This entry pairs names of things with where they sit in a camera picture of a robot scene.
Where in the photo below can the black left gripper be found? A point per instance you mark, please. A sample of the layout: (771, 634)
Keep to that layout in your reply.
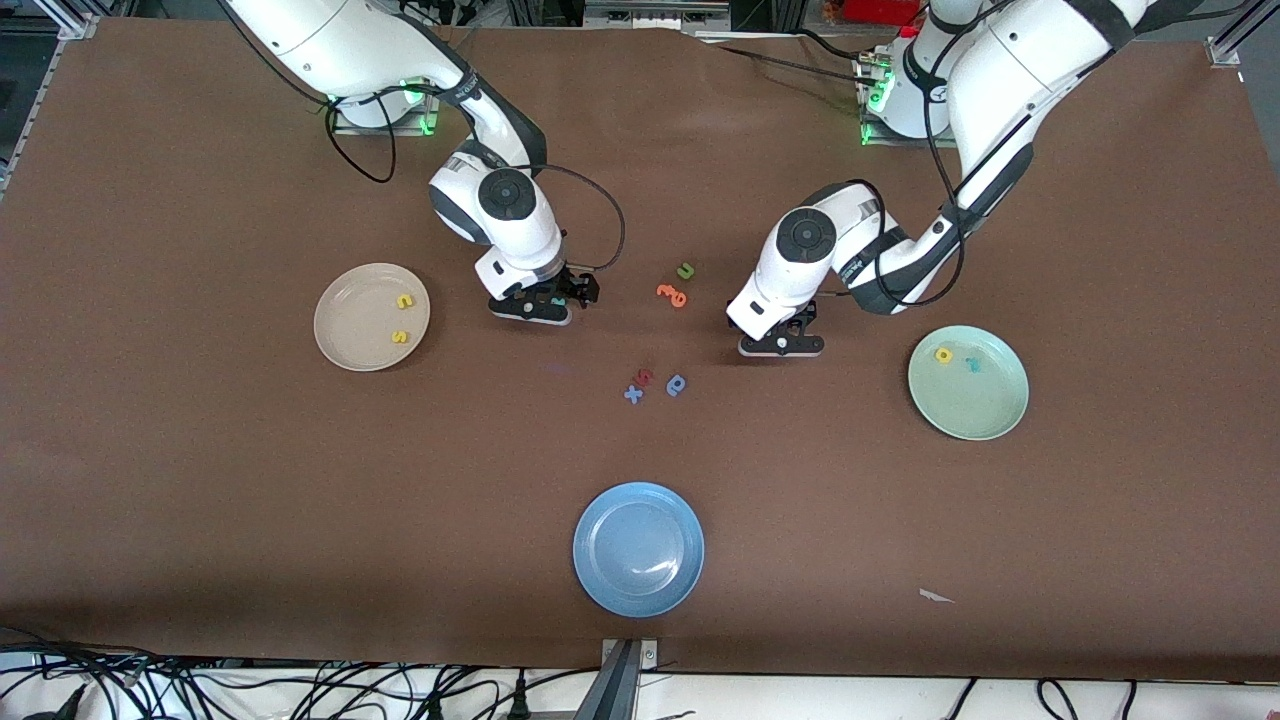
(810, 315)

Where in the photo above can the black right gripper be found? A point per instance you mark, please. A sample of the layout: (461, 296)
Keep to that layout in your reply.
(572, 284)

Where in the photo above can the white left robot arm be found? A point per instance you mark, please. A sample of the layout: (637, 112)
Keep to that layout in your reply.
(1010, 80)

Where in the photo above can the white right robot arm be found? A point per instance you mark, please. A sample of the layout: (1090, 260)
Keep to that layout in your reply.
(330, 50)

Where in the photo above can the blue foam letter a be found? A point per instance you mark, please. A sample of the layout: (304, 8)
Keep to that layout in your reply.
(676, 385)

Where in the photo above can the pale green round plate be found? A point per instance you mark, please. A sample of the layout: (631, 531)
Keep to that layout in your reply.
(968, 405)

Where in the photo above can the beige round plate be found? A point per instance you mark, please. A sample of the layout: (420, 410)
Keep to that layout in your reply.
(360, 320)

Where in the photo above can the blue round plate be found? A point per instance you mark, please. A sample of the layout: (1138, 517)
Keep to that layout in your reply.
(638, 549)

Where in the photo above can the white power strip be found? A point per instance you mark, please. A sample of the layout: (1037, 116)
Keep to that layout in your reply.
(650, 12)

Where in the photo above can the white paper scrap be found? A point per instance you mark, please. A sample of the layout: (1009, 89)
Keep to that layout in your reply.
(935, 596)

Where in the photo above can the red box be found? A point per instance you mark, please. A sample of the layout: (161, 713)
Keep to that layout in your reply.
(880, 10)

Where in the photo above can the brown table cover sheet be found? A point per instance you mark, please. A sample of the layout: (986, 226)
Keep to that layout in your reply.
(300, 480)

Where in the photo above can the black power plug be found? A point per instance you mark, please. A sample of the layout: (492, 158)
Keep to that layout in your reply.
(518, 702)
(435, 708)

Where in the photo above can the aluminium corner profile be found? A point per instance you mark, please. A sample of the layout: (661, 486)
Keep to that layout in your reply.
(1235, 35)
(78, 26)

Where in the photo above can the metal table edge bracket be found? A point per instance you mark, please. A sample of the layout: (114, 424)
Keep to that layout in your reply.
(648, 652)

